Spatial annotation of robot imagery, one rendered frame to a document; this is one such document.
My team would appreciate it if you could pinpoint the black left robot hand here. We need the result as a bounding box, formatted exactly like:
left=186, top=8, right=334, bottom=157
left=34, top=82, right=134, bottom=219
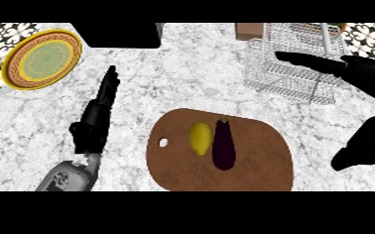
left=68, top=64, right=121, bottom=155

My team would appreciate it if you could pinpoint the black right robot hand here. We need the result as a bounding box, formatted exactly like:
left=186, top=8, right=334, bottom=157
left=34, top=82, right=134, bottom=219
left=275, top=51, right=375, bottom=173

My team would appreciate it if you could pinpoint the dark purple eggplant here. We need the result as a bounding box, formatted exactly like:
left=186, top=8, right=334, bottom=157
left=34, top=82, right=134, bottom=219
left=211, top=116, right=238, bottom=172

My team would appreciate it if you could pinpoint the brown wooden cutting board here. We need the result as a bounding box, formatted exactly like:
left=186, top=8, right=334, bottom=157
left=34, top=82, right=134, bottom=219
left=145, top=107, right=295, bottom=192

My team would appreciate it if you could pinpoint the yellow lemon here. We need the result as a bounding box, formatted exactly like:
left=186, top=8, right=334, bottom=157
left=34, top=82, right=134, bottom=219
left=187, top=120, right=214, bottom=157

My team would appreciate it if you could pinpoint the yellow rimmed patterned plate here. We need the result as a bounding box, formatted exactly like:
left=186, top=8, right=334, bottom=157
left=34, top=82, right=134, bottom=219
left=0, top=28, right=84, bottom=91

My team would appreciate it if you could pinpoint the brown box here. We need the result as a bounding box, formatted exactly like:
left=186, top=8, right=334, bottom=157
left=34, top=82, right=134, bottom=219
left=235, top=22, right=266, bottom=42

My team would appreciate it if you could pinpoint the black appliance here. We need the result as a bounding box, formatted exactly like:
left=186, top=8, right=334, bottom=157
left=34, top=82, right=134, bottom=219
left=71, top=22, right=165, bottom=50

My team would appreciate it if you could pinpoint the white wire tiered basket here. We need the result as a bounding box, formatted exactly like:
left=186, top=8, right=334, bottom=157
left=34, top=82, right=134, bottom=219
left=242, top=22, right=348, bottom=105

